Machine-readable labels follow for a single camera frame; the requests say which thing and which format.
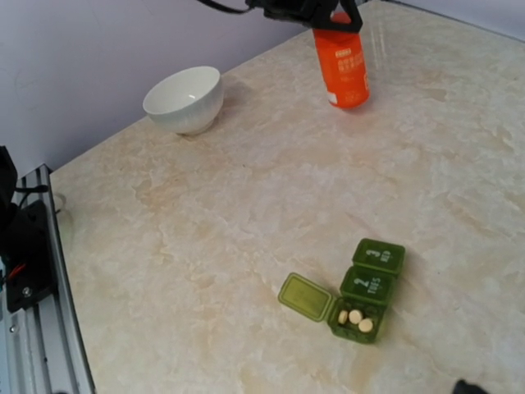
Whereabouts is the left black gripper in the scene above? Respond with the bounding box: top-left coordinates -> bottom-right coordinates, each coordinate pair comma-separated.
245,0 -> 363,33

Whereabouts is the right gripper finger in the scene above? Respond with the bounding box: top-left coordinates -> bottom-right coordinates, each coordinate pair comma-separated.
453,379 -> 488,394

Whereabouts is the orange pill bottle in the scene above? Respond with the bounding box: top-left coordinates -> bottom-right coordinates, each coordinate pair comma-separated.
313,29 -> 370,109

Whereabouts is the green weekly pill organizer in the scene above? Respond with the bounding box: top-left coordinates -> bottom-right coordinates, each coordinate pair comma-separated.
278,238 -> 406,344

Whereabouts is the white bowl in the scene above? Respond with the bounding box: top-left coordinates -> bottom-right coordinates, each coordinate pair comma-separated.
143,66 -> 224,135

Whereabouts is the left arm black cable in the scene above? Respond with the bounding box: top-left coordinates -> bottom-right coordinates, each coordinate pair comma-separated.
196,0 -> 251,16

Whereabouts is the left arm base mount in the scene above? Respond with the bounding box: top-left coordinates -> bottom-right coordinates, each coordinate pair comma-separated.
1,200 -> 57,314

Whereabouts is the front aluminium rail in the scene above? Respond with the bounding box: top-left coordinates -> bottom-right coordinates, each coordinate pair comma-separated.
1,163 -> 97,393

